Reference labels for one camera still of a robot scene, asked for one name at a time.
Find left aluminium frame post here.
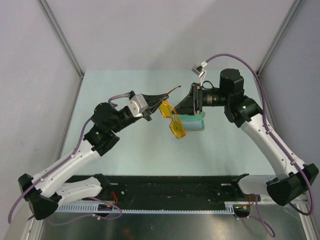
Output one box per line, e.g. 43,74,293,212
36,0,85,80

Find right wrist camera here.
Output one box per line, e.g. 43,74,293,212
191,61,208,86

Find blue cleaning cloth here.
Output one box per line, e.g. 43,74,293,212
181,120,205,132

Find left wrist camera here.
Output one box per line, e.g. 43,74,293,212
127,94,148,118

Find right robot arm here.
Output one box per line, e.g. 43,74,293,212
175,65,319,206

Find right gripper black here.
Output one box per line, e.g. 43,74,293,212
172,82,230,116

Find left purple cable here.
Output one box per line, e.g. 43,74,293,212
7,91,123,227

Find aluminium frame post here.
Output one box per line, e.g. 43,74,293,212
256,0,305,76
36,0,85,80

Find right aluminium frame post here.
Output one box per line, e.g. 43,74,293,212
256,0,305,76

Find grey slotted cable duct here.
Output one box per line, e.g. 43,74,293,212
55,202,251,215

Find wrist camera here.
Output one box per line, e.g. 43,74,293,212
191,61,208,86
127,94,148,118

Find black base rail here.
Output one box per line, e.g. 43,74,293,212
97,175,257,210

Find orange sunglasses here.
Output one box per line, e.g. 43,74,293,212
158,99,187,140

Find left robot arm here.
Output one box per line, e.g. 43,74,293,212
18,91,169,220

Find grey glasses case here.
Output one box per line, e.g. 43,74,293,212
179,111,206,132

